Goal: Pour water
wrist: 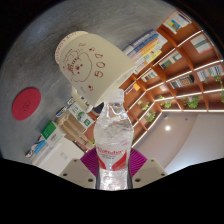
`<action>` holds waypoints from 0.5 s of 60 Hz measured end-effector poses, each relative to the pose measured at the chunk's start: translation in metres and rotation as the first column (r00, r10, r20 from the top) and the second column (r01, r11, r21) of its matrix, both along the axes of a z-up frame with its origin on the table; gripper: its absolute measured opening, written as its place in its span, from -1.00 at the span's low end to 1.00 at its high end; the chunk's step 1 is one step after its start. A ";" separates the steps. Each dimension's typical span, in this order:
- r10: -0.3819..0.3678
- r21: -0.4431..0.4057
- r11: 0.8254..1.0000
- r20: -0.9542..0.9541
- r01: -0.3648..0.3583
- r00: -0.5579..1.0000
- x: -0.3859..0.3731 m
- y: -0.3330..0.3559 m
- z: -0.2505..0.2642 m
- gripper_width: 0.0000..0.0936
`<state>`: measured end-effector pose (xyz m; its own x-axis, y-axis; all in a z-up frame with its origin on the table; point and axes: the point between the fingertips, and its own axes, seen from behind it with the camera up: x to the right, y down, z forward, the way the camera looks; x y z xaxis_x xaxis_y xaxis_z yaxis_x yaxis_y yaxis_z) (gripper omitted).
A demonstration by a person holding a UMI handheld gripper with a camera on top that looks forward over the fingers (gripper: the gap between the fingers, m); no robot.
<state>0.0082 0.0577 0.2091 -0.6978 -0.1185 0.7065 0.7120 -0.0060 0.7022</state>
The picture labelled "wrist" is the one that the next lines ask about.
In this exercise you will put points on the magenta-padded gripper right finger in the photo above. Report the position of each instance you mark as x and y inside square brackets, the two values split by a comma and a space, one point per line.
[150, 171]

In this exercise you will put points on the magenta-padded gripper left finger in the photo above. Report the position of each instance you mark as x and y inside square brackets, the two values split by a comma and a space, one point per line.
[76, 171]

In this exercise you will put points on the clear plastic water bottle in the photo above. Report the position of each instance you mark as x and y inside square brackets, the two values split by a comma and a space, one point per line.
[113, 146]

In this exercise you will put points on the white partition with dark top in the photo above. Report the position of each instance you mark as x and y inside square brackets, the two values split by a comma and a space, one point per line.
[68, 160]

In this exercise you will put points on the recessed ceiling lights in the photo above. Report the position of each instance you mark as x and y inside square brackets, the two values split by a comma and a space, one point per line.
[167, 127]

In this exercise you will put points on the small blue and white item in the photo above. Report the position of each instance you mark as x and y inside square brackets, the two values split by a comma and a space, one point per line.
[35, 148]

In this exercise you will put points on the dark chair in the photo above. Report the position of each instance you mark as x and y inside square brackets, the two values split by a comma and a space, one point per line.
[98, 108]

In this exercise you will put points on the flat round red coaster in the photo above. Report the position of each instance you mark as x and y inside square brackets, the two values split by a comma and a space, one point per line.
[26, 104]

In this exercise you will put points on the cream mug with red drawing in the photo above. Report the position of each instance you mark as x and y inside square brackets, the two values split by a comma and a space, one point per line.
[96, 66]

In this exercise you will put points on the wooden shelf unit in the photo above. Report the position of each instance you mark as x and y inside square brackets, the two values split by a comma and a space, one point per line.
[180, 66]

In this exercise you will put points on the white wall switch plate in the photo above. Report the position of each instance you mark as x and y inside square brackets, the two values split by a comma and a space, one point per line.
[63, 156]

